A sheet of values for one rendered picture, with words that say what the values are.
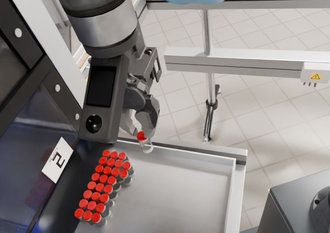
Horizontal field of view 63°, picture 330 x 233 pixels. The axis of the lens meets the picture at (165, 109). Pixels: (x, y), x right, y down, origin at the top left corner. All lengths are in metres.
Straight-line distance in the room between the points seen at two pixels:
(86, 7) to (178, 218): 0.50
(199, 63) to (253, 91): 0.65
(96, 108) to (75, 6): 0.12
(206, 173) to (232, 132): 1.14
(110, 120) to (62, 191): 0.48
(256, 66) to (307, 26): 1.26
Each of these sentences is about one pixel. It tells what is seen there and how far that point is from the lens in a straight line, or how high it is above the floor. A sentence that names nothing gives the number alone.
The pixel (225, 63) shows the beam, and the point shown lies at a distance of 1.50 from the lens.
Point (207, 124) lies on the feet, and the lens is 1.74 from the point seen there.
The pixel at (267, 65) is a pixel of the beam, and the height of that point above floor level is 0.51.
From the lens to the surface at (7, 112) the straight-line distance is 0.54.
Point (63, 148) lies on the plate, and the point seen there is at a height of 1.03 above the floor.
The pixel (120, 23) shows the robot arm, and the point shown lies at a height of 1.35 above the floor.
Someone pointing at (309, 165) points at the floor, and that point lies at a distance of 1.78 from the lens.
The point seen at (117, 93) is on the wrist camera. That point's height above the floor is 1.28.
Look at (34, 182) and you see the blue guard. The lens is 0.62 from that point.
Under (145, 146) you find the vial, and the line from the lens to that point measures 0.49.
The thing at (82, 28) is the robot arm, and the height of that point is 1.36.
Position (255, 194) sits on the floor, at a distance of 1.64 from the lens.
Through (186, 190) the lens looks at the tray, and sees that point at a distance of 0.68.
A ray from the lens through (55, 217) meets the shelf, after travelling 0.77.
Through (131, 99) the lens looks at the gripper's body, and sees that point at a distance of 0.38.
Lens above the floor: 1.51
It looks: 49 degrees down
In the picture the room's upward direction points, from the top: 15 degrees counter-clockwise
